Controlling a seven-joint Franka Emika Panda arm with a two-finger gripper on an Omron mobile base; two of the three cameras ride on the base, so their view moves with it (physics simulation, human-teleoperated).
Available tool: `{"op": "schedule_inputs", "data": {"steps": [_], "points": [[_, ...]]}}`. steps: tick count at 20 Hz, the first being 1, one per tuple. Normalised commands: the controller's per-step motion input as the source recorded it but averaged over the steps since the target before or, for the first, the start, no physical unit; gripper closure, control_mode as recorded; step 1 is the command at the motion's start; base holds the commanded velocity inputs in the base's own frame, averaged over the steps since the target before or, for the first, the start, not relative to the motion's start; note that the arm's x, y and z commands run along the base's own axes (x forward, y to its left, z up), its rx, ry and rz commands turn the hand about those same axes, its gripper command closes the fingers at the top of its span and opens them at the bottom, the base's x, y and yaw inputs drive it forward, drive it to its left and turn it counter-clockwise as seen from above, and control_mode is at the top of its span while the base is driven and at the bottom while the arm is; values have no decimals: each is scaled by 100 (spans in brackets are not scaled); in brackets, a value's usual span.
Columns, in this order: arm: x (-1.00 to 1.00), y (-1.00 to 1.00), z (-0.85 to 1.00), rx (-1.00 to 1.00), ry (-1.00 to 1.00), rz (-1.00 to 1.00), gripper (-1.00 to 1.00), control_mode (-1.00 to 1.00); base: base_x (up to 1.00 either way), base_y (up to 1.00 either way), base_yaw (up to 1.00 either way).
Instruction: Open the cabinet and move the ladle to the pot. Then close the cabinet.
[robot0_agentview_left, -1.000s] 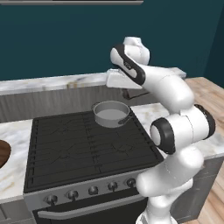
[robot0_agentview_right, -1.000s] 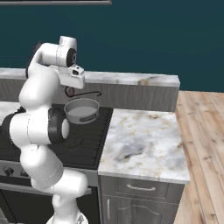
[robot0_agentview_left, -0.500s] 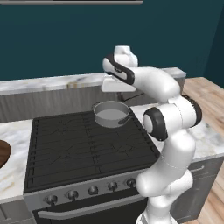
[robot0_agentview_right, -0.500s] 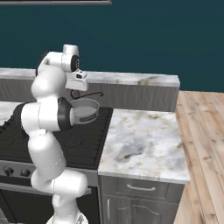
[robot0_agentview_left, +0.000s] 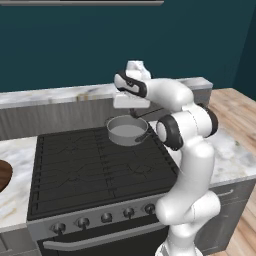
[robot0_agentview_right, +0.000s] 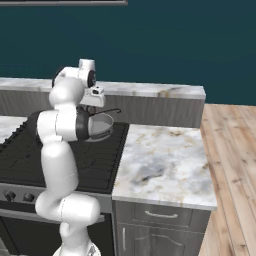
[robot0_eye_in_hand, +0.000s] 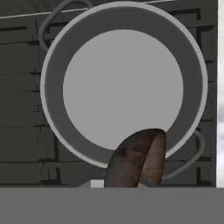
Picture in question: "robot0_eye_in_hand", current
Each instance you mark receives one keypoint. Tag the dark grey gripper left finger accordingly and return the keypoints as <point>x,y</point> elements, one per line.
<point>96,184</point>

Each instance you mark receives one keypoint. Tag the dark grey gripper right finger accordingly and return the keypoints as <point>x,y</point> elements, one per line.
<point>145,185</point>

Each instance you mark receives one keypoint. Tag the grey metal pot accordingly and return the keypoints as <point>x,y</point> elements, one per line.
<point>122,87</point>

